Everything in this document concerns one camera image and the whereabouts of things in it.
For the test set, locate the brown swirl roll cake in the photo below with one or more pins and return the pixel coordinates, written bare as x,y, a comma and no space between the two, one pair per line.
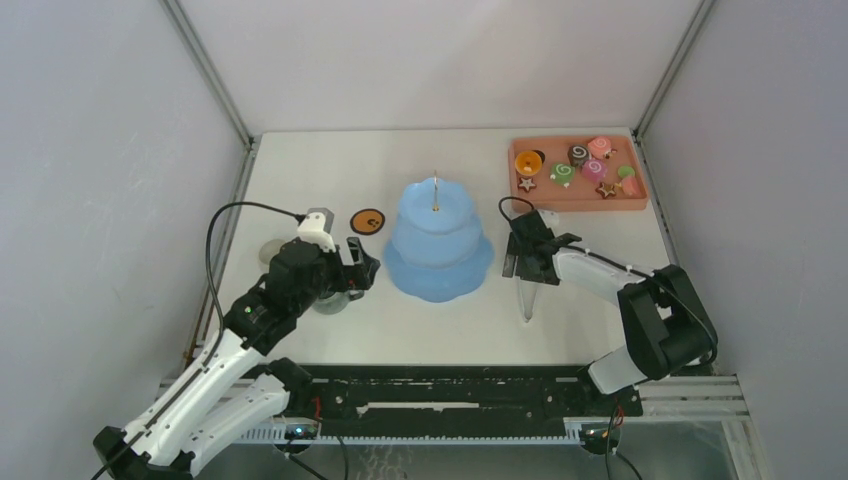
578,155

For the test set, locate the orange round jelly cake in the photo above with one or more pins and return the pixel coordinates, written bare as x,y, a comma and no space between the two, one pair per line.
527,163

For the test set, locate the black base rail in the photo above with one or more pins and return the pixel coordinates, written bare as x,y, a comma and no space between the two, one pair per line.
454,402

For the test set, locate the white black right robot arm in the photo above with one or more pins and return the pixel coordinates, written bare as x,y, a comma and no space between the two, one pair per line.
665,325

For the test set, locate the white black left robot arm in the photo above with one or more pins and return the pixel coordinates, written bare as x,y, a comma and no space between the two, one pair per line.
233,386

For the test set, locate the white star cookie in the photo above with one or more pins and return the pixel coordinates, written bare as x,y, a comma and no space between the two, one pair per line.
526,184

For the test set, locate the light pink swirl roll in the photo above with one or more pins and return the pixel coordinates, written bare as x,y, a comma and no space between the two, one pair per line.
601,147

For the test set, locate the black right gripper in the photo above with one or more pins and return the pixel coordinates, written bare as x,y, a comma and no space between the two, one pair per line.
512,252

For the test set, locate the magenta swirl roll cake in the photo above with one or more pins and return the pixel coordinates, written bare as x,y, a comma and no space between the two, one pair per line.
594,170

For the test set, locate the pink rectangular tray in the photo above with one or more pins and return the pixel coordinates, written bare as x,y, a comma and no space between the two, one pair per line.
580,196

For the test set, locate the blue three-tier cake stand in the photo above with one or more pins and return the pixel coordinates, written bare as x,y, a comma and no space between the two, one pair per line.
437,250

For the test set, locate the green macaron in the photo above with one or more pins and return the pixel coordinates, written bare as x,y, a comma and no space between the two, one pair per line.
626,171

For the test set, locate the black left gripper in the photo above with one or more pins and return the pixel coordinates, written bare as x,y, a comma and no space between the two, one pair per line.
347,281

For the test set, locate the orange round coaster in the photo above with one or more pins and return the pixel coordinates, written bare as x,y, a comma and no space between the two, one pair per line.
367,221

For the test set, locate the dark green glazed mug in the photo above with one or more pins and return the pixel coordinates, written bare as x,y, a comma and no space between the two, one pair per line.
335,302

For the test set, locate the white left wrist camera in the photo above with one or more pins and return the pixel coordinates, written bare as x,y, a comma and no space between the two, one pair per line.
316,228

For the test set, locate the green swirl roll cake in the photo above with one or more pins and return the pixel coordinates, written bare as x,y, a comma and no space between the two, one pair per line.
562,174

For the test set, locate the pink cake slice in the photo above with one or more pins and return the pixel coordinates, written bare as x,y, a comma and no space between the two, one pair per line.
631,186

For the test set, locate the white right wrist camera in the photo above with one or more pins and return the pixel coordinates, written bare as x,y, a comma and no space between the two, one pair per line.
550,218

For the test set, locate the white speckled mug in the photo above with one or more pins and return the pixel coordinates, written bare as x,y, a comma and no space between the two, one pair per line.
269,250

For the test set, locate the brown star cookie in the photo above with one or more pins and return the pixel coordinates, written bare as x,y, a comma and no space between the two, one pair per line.
606,190

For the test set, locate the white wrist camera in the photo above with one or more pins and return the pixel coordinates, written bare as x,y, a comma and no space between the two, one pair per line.
550,218
316,228

